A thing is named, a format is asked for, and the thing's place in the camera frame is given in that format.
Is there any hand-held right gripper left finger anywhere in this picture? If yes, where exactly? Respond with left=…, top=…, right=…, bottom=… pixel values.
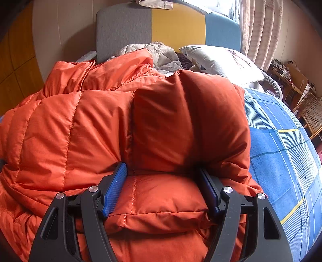
left=28, top=161, right=129, bottom=262

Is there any grey yellow blue headboard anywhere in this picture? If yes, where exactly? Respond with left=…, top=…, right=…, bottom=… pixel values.
left=96, top=2, right=242, bottom=63

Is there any white printed pillow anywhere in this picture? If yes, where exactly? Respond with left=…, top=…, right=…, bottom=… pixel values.
left=179, top=45, right=265, bottom=85

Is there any rattan back chair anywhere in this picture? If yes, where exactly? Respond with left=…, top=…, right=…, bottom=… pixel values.
left=293, top=93, right=322, bottom=140

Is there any pink patterned curtain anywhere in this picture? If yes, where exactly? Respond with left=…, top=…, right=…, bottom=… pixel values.
left=236, top=0, right=283, bottom=71

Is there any grey ruffled cushion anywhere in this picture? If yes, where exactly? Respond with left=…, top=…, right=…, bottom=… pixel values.
left=249, top=69, right=284, bottom=100

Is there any white quilted jacket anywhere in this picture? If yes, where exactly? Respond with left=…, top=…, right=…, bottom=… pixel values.
left=107, top=42, right=184, bottom=71

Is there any blue plaid bed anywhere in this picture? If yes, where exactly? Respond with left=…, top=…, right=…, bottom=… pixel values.
left=243, top=87, right=322, bottom=262

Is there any wooden desk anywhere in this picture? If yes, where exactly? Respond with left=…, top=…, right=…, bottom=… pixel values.
left=267, top=59, right=309, bottom=106

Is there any wooden wardrobe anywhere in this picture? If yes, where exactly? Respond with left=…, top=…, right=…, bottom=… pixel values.
left=0, top=7, right=44, bottom=101

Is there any beige cloth on headboard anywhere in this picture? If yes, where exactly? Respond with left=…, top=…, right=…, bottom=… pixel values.
left=136, top=0, right=214, bottom=14

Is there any orange down jacket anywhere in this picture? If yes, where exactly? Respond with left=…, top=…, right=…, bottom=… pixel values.
left=0, top=48, right=264, bottom=262

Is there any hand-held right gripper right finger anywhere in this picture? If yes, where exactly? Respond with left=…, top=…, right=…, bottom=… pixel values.
left=198, top=167, right=294, bottom=262

